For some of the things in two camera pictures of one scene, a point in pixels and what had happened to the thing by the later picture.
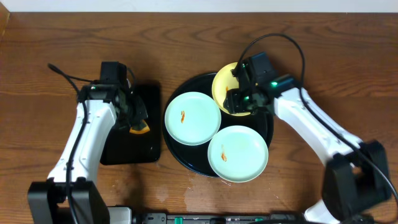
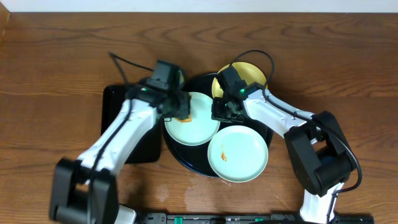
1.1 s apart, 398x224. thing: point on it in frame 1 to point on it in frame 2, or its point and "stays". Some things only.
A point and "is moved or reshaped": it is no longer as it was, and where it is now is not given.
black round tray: x=194 y=157 stays
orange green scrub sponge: x=140 y=128 is moved or reshaped
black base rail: x=222 y=218 stays
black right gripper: x=234 y=106 to x=217 y=115
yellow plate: x=224 y=81 to x=247 y=71
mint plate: x=193 y=118 stays
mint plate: x=237 y=154 stays
